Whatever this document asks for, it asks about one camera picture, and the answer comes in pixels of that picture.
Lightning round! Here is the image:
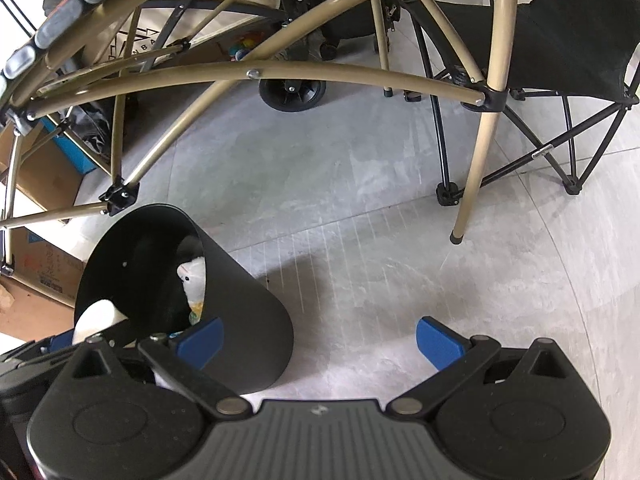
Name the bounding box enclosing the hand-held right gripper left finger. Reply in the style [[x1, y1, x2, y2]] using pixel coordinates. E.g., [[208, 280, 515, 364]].
[[70, 316, 252, 417]]

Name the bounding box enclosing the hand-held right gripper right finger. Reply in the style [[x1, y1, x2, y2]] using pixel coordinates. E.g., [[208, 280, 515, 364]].
[[386, 316, 572, 417]]

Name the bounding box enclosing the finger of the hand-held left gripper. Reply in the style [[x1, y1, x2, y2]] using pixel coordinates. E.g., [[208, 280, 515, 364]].
[[30, 331, 77, 361]]

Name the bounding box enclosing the black round bin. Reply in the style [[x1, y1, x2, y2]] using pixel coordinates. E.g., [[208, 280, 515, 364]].
[[74, 203, 294, 396]]

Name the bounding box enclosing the yellow white fuzzy sock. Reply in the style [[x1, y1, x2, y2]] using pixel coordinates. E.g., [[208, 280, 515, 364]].
[[176, 256, 208, 323]]

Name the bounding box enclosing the printed cardboard box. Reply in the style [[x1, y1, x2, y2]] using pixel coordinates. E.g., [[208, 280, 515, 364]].
[[0, 225, 88, 306]]

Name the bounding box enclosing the plain cardboard box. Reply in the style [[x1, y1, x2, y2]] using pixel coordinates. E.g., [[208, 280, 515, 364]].
[[0, 125, 112, 211]]

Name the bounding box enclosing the blue box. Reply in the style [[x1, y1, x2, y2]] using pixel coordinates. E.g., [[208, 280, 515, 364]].
[[47, 122, 101, 176]]

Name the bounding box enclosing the tan folding table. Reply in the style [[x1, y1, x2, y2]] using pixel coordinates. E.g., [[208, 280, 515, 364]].
[[0, 0, 541, 281]]

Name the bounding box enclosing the black folding chair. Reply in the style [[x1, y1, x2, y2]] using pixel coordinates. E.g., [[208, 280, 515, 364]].
[[400, 0, 640, 206]]

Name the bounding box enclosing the black suitcase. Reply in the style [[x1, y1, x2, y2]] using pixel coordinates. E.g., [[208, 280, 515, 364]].
[[277, 0, 401, 58]]

